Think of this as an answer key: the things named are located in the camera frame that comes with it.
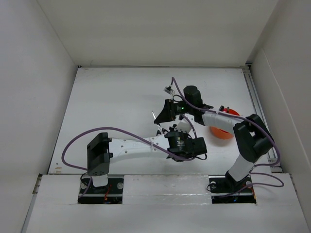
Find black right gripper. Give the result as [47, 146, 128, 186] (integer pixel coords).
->
[154, 99, 192, 124]

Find black handled scissors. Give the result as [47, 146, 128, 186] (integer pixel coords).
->
[151, 110, 163, 133]

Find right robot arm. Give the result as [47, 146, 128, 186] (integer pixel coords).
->
[154, 85, 275, 191]

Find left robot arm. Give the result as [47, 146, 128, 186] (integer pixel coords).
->
[87, 127, 207, 193]

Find orange round pen holder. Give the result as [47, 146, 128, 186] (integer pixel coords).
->
[209, 106, 240, 140]

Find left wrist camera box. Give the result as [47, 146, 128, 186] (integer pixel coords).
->
[174, 121, 192, 133]

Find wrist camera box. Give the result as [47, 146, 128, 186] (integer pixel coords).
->
[174, 121, 192, 133]
[164, 85, 174, 96]

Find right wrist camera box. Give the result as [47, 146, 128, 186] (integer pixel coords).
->
[164, 85, 174, 96]

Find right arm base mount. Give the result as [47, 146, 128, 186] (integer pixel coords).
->
[206, 175, 256, 204]

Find aluminium rail right side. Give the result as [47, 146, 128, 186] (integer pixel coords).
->
[241, 63, 283, 173]

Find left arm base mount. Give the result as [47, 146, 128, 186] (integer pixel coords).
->
[78, 176, 124, 204]

